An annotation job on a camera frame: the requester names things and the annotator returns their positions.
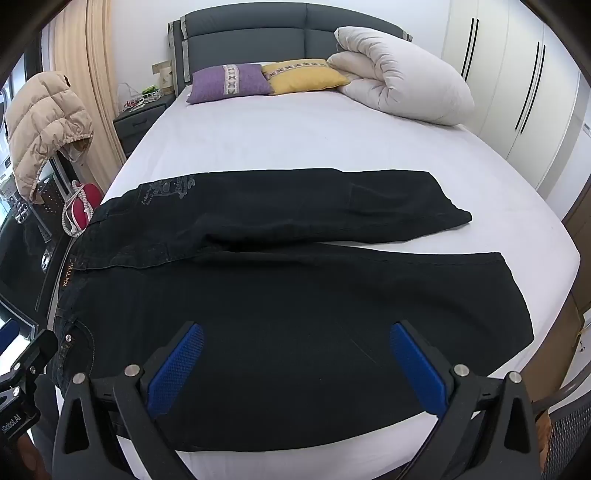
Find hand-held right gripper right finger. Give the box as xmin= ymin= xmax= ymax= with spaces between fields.
xmin=388 ymin=320 xmax=542 ymax=480

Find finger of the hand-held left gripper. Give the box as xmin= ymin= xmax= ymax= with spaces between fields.
xmin=0 ymin=318 xmax=21 ymax=356
xmin=0 ymin=330 xmax=58 ymax=402

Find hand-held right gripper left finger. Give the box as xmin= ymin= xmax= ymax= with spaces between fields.
xmin=52 ymin=320 xmax=206 ymax=480

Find black pants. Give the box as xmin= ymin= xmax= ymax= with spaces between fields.
xmin=48 ymin=168 xmax=535 ymax=455

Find black studded bag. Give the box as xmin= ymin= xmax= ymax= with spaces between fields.
xmin=30 ymin=159 xmax=75 ymax=241

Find black mesh chair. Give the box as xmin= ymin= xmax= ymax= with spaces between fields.
xmin=531 ymin=369 xmax=591 ymax=480

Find beige puffer jacket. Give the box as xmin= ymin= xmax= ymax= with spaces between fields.
xmin=4 ymin=71 xmax=95 ymax=201

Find dark grey nightstand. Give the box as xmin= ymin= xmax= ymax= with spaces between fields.
xmin=113 ymin=95 xmax=176 ymax=158

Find white bed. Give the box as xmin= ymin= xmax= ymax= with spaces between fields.
xmin=55 ymin=85 xmax=581 ymax=480

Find purple pillow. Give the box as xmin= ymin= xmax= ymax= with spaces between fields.
xmin=186 ymin=63 xmax=274 ymax=104

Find white folded duvet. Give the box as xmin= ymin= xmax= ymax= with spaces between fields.
xmin=327 ymin=26 xmax=476 ymax=126

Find beige curtain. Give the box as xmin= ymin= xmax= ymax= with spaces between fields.
xmin=48 ymin=0 xmax=127 ymax=164

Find yellow pillow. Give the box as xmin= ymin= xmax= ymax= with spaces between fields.
xmin=261 ymin=58 xmax=352 ymax=94

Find cream wardrobe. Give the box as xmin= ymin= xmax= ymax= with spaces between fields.
xmin=441 ymin=0 xmax=591 ymax=222

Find grey padded headboard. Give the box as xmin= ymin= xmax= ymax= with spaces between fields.
xmin=167 ymin=2 xmax=414 ymax=95

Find red pouch with white cord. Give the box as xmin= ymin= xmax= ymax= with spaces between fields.
xmin=62 ymin=181 xmax=103 ymax=236

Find white wire basket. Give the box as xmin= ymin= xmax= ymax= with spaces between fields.
xmin=115 ymin=83 xmax=164 ymax=109

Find beige wall panel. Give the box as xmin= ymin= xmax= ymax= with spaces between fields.
xmin=152 ymin=61 xmax=175 ymax=95

